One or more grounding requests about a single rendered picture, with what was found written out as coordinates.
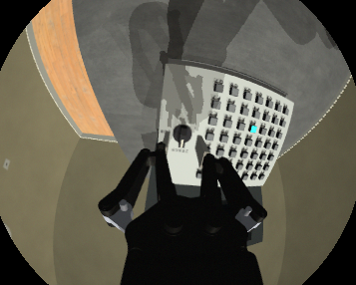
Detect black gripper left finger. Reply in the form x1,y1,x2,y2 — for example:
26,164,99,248
98,132,184,233

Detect grey control console with keypad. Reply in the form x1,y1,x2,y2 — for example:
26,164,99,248
156,58,294,206

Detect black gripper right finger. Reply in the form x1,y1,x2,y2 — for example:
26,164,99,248
195,135,267,233

